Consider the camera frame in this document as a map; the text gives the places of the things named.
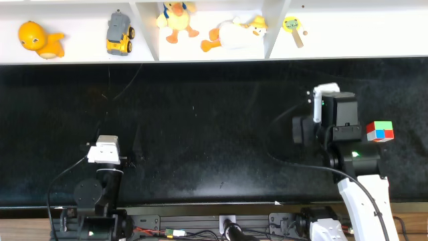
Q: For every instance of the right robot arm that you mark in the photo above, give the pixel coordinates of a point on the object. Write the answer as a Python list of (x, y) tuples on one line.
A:
[(361, 194)]

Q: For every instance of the white plush duck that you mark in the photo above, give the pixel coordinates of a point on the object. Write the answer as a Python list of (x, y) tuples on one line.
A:
[(237, 33)]

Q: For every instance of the yellow plush duck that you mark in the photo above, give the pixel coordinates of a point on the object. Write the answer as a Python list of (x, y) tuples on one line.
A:
[(177, 20)]

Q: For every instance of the yellow rattle toy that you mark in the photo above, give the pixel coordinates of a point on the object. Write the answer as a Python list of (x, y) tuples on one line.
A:
[(292, 26)]

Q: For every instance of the grey and yellow toy truck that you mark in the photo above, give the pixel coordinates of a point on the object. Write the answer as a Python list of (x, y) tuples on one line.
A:
[(118, 33)]

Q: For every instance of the white shelf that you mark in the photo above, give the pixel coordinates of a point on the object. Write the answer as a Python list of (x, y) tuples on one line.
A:
[(351, 37)]

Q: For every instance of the many-coloured puzzle cube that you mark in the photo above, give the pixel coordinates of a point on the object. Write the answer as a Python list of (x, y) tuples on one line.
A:
[(380, 131)]

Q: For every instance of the yellow rubber duck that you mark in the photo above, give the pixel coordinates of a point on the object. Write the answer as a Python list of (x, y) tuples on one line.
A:
[(36, 38)]

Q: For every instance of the mounting rail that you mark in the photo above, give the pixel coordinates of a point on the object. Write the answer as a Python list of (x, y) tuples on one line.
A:
[(200, 227)]

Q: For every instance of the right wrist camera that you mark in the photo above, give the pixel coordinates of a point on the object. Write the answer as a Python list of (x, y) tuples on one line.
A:
[(322, 92)]

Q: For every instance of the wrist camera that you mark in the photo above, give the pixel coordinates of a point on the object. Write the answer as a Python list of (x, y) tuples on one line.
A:
[(322, 92), (105, 150)]

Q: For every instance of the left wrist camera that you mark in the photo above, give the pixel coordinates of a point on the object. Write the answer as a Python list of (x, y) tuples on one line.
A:
[(105, 150)]

